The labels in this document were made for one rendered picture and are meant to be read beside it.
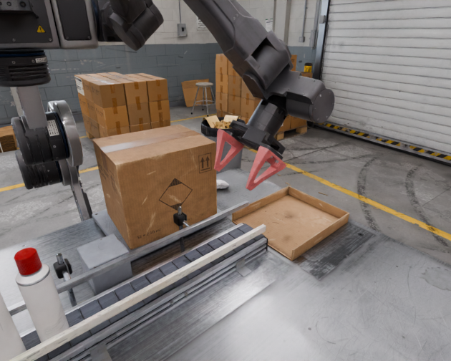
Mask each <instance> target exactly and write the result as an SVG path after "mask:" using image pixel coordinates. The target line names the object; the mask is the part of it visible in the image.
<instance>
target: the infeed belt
mask: <svg viewBox="0 0 451 361"><path fill-rule="evenodd" d="M253 229H254V228H252V227H250V226H249V225H247V224H246V223H245V224H243V225H242V226H239V227H238V228H235V229H233V230H232V231H229V232H228V233H226V234H223V235H222V236H219V237H218V238H216V239H213V240H212V241H209V242H208V243H206V244H204V245H202V246H200V247H198V248H196V249H194V250H192V251H190V252H188V253H186V254H184V256H183V255H182V256H180V257H178V258H176V259H174V260H172V262H171V261H170V262H168V263H166V264H164V265H162V266H161V267H159V268H158V269H155V270H153V271H151V272H149V273H147V274H145V275H143V276H141V277H139V278H137V279H135V280H133V281H131V282H130V284H131V285H130V284H129V283H127V284H125V285H123V286H121V287H119V288H117V289H116V290H114V291H112V292H110V293H108V294H106V295H104V296H102V297H100V298H98V299H97V300H94V301H92V302H90V303H88V304H86V305H84V306H82V307H80V308H79V309H80V311H79V309H76V310H74V311H73V312H70V313H69V314H66V315H65V316H66V318H67V321H68V324H69V327H72V326H74V325H76V324H78V323H80V322H81V321H83V320H85V319H87V318H89V317H91V316H92V315H94V314H96V313H98V312H100V311H102V310H103V309H106V308H108V307H110V306H111V305H113V304H115V303H117V302H119V301H121V300H122V299H124V298H126V297H128V296H130V295H131V294H134V293H135V292H138V291H140V290H141V289H143V288H145V287H147V286H149V285H151V284H152V283H154V282H156V281H158V280H160V279H162V278H163V277H165V276H167V275H169V274H171V273H173V272H174V271H177V270H178V269H181V268H182V267H184V266H186V265H188V264H190V263H192V262H193V261H195V260H197V259H199V258H201V257H202V256H205V255H206V254H209V253H210V252H212V251H214V250H216V249H218V248H220V247H222V246H223V245H225V244H227V243H229V242H231V241H232V240H234V239H236V238H238V237H240V236H242V235H244V234H246V233H248V232H249V231H252V230H253ZM263 237H265V236H264V235H263V234H260V235H258V236H256V237H255V238H253V239H251V240H249V241H247V242H245V243H244V244H242V245H240V246H238V247H237V248H235V249H233V250H231V251H229V252H228V253H226V254H224V255H222V256H220V257H219V258H217V259H215V260H213V261H212V262H210V263H208V264H206V265H205V266H202V267H200V268H199V269H197V270H195V271H194V272H192V273H190V274H189V275H187V276H184V277H183V278H182V279H179V280H177V281H176V282H174V283H172V284H171V285H169V286H167V287H165V288H164V289H161V290H160V291H158V292H156V293H154V294H152V295H151V296H149V297H147V298H146V299H144V300H142V301H140V302H138V303H137V304H134V305H133V306H131V307H129V308H127V309H126V310H124V311H122V312H120V313H119V314H116V315H115V316H113V317H111V318H109V319H108V320H106V321H104V322H103V323H101V324H99V325H97V326H96V327H93V328H92V329H90V330H88V331H86V332H85V333H83V334H81V335H79V336H78V337H75V338H74V339H73V340H70V341H68V342H67V343H65V344H63V345H61V346H60V347H58V348H56V349H54V350H52V351H51V352H49V353H47V354H45V355H43V356H42V357H40V358H38V359H36V360H35V361H49V360H51V359H52V358H54V357H56V356H57V355H60V354H62V353H63V352H65V351H67V350H68V349H70V348H72V347H73V346H75V345H77V344H79V343H80V342H82V341H84V340H86V339H87V338H89V337H91V336H92V335H94V334H96V333H98V332H100V331H101V330H103V329H105V328H106V327H109V326H110V325H111V324H114V323H115V322H117V321H119V320H121V319H122V318H124V317H126V316H127V315H129V314H131V313H133V312H135V311H136V310H138V309H140V308H141V307H144V306H145V305H146V304H149V303H150V302H152V301H154V300H155V299H157V298H159V297H161V296H162V295H164V294H166V293H168V292H169V291H171V290H173V289H174V288H176V287H178V286H180V285H181V284H184V283H185V282H187V281H189V280H190V279H192V278H194V277H195V276H197V275H199V274H201V273H203V272H204V271H206V270H208V269H209V268H211V267H213V266H215V265H216V264H218V263H220V262H222V261H223V260H225V259H227V258H228V257H230V256H232V255H234V254H236V253H238V252H239V251H241V250H243V249H244V248H246V247H248V246H250V245H251V244H253V243H255V242H257V241H258V240H260V239H262V238H263ZM97 301H98V302H97ZM21 340H22V342H23V343H24V346H25V348H26V350H29V349H31V348H33V347H35V346H37V345H39V344H40V343H41V341H40V338H39V336H38V334H37V331H36V330H34V331H33V332H30V333H29V334H27V335H25V336H23V337H21Z"/></svg>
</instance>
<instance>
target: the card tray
mask: <svg viewBox="0 0 451 361"><path fill-rule="evenodd" d="M348 219H349V212H347V211H344V210H342V209H340V208H337V207H336V206H333V205H331V204H329V203H326V202H324V201H322V200H319V199H318V198H315V197H313V196H310V195H309V194H306V193H304V192H302V191H299V190H297V189H295V188H292V187H291V186H287V187H285V188H282V189H281V190H279V191H276V192H275V193H272V194H270V195H268V196H266V197H263V198H261V199H259V200H257V201H254V202H252V203H250V204H249V205H248V206H247V207H245V208H242V209H241V210H239V211H236V212H235V213H232V222H233V223H234V224H236V225H238V224H240V223H246V224H247V225H249V226H250V227H252V228H257V227H259V226H261V225H265V226H266V231H265V232H263V233H262V234H263V235H264V236H265V237H266V238H267V239H268V246H270V247H271V248H272V249H274V250H275V251H277V252H278V253H280V254H281V255H283V256H285V257H286V258H287V259H289V260H291V261H293V260H294V259H296V258H297V257H299V256H300V255H302V254H303V253H305V252H306V251H308V250H309V249H310V248H312V247H313V246H315V245H316V244H318V243H319V242H320V241H322V240H323V239H325V238H326V237H327V236H329V235H331V234H332V233H333V232H335V231H336V230H338V229H339V228H341V227H342V226H343V225H345V224H346V223H348Z"/></svg>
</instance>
